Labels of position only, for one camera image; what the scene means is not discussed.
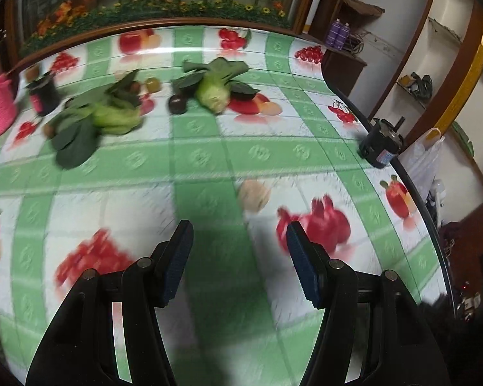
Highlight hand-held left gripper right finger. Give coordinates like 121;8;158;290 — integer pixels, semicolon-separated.
286;221;453;386

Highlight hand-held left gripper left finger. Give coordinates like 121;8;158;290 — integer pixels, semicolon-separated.
25;219;195;386

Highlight tan bread piece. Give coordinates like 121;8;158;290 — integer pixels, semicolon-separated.
237;180;271;212

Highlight green checked fruit-print tablecloth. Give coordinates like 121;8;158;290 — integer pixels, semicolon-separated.
0;25;455;386

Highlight black electric motor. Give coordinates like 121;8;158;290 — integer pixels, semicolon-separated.
358;116;405;169

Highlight dark purple plum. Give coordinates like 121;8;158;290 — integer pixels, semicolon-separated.
168;94;188;115

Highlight white plastic bag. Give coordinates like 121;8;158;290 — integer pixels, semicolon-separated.
400;126;445;226

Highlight bunch of leafy greens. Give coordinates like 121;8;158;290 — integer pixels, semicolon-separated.
50;70;143;170

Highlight bok choy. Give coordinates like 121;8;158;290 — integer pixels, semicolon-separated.
173;57;262;114

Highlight dark wooden side cabinet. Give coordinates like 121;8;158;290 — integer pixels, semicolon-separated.
321;44;369;98

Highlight dark jar with red label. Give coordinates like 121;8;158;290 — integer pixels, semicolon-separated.
27;71;61;116

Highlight artificial flower hedge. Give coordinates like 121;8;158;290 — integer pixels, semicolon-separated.
19;0;291;59

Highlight brown cardboard piece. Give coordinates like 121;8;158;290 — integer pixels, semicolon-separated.
343;0;386;17

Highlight tangled cables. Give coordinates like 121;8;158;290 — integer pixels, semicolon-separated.
348;32;372;55

